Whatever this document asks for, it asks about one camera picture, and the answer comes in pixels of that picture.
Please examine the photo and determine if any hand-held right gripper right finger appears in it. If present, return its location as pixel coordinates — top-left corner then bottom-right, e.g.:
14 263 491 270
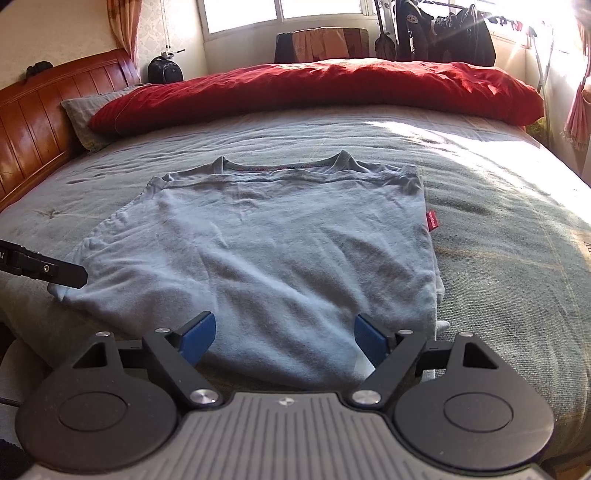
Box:
347 313 502 409

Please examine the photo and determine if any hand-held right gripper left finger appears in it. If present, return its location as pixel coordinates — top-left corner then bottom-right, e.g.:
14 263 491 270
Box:
69 311 225 409

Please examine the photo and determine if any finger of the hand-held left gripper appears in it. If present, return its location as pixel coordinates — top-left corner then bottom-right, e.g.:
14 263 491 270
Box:
0 239 88 289

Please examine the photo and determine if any light blue long-sleeved shirt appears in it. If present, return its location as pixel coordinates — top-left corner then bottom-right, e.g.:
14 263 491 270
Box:
47 150 451 388

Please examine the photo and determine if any wooden headboard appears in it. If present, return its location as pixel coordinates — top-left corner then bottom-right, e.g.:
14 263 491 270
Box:
0 50 141 208

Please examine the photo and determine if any grey pillow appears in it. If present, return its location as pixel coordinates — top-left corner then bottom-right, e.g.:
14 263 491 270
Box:
61 84 144 153

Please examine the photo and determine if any bed with grey sheet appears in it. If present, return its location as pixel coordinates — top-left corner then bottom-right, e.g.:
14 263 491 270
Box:
0 108 591 480

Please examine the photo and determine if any person's fleece jacket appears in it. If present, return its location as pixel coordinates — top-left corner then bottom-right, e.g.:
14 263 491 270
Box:
0 438 31 480

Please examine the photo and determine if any black backpack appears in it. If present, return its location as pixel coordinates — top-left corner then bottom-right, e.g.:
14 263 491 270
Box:
148 55 184 85

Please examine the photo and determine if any orange curtain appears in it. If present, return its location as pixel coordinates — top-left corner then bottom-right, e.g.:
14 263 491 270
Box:
107 0 140 70

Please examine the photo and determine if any red duvet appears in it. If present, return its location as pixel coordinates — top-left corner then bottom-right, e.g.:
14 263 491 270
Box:
89 59 546 136

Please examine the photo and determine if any yellow plastic bag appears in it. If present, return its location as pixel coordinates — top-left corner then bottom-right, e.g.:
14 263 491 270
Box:
524 117 552 146

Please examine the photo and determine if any cloth-draped cardboard box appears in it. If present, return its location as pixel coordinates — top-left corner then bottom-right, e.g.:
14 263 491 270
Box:
274 28 370 64

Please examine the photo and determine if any pink fringed scarf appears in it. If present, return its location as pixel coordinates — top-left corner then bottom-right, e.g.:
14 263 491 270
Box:
563 76 591 151

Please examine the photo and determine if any dark jacket with round badge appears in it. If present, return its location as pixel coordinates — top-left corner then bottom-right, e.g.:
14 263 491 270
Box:
394 0 435 62

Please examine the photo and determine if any window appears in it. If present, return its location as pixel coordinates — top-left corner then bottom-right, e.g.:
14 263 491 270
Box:
198 0 377 35

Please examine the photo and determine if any black hanging jacket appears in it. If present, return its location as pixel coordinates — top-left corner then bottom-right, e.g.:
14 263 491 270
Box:
431 4 497 66

